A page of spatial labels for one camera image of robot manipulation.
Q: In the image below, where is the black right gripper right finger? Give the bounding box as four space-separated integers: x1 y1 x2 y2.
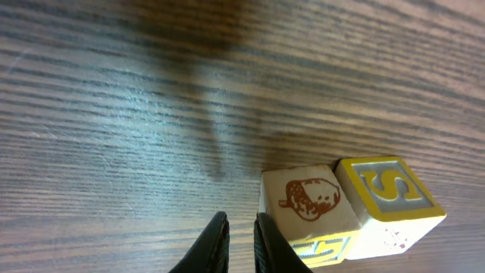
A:
254 212 311 273

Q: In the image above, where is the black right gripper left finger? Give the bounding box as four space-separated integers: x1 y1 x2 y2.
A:
170 212 230 273

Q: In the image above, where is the yellow G letter block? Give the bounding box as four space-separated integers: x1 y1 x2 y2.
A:
259 165 361 268

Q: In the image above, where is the yellow S letter block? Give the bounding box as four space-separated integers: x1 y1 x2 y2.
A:
334 156 446 260

